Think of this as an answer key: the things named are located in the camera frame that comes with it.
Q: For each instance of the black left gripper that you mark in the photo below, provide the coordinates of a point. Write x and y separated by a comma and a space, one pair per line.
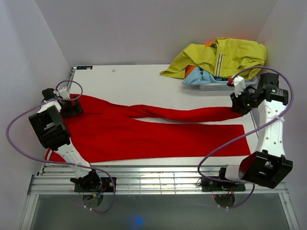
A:
73, 109

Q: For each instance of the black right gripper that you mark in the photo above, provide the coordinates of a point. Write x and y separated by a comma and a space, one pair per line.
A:
236, 105

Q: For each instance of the red trousers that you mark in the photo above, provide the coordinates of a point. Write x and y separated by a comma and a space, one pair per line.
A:
112, 132

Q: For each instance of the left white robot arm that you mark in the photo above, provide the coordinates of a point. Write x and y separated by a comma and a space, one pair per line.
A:
53, 134

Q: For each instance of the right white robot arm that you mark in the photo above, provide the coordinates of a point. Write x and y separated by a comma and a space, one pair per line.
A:
267, 166

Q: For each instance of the yellow-green trousers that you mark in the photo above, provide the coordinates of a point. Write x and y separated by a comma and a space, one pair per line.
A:
222, 58

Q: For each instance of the white plastic basket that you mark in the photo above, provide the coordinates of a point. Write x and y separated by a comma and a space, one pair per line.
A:
222, 85

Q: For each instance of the dark label sticker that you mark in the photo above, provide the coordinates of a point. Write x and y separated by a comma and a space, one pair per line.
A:
84, 67

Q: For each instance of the light blue garment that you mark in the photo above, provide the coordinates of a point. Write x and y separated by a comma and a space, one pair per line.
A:
199, 76

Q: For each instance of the orange garment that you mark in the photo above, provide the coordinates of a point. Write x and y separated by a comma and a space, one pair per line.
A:
190, 68

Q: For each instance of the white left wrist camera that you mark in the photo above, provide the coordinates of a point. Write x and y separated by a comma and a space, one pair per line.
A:
62, 93

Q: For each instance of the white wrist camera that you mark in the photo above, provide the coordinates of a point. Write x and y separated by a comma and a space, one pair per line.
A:
62, 93
238, 83

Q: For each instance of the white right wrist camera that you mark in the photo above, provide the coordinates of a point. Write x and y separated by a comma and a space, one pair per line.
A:
238, 83

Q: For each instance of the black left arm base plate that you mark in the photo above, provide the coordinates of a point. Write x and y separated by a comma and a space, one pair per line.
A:
107, 186

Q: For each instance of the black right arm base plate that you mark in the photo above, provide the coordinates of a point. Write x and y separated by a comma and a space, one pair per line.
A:
215, 186

